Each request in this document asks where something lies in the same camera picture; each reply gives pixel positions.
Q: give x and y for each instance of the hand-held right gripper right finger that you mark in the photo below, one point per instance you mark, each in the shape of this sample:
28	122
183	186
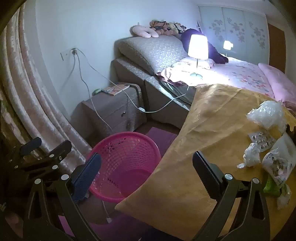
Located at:
205	176

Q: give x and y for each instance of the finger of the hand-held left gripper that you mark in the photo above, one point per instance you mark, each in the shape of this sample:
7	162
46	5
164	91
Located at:
59	150
30	144

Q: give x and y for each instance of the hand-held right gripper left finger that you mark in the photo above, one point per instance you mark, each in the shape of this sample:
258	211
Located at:
86	178

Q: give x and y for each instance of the pink plastic basket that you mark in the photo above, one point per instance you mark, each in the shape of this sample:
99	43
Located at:
129	150

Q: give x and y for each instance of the silver blister pack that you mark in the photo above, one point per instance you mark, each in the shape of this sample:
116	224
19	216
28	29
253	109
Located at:
262	140

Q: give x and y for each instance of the crumpled white tissue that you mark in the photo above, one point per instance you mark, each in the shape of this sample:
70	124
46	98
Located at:
251	155

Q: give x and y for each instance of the pale patterned curtain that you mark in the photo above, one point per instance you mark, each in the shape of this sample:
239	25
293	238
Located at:
27	92

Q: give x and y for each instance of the grey nightstand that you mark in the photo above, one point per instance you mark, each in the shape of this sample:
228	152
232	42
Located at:
104	113

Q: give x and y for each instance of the green wrapper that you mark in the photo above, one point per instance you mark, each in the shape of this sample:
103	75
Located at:
270	186

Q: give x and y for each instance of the small green object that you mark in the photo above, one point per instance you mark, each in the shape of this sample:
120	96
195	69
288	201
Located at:
97	92

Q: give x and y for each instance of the white cartoon snack packet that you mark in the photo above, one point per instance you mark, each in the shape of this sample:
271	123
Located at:
277	162

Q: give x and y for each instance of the small clear wrapper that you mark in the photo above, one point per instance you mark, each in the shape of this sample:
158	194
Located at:
284	197

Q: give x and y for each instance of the colourful book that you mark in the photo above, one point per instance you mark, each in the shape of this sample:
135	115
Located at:
115	89

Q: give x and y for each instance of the crumpled clear plastic bag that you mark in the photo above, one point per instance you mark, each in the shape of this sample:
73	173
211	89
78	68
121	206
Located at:
266	115

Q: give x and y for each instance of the grey green fitted sheet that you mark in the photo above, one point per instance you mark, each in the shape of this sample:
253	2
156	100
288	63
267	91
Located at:
180	92

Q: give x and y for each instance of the floral bed sheet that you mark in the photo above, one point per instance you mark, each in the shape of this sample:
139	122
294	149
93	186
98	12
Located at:
238	74

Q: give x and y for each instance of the pink ruffled pillow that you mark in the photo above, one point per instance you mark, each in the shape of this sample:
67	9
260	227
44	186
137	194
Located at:
175	70

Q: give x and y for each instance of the pink quilt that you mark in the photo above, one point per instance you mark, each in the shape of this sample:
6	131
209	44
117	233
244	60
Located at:
277	81

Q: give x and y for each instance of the dark purple clothing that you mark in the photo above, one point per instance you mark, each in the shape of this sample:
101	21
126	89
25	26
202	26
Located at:
216	55

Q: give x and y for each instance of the white shade table lamp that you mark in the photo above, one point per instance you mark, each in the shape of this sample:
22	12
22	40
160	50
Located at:
197	46

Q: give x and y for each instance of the grey patterned headboard cushion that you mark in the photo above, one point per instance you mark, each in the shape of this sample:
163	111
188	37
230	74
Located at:
157	51

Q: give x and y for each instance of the pink neck pillow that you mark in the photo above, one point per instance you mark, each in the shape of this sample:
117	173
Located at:
143	32

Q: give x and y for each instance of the floral sliding door wardrobe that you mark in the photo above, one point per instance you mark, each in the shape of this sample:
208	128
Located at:
233	32

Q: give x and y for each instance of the brown wooden panel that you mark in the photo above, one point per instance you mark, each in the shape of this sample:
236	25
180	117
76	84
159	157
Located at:
277	46

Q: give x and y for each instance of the multicoloured plush toy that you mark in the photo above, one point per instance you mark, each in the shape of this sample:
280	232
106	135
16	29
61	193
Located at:
178	27

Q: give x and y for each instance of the orange plush toy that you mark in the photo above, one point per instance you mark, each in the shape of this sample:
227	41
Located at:
160	27

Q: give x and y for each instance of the white wall socket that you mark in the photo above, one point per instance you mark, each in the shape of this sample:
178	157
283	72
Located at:
67	53

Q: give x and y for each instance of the grey upholstered bed frame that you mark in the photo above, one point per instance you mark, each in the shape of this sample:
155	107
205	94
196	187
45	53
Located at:
129	74

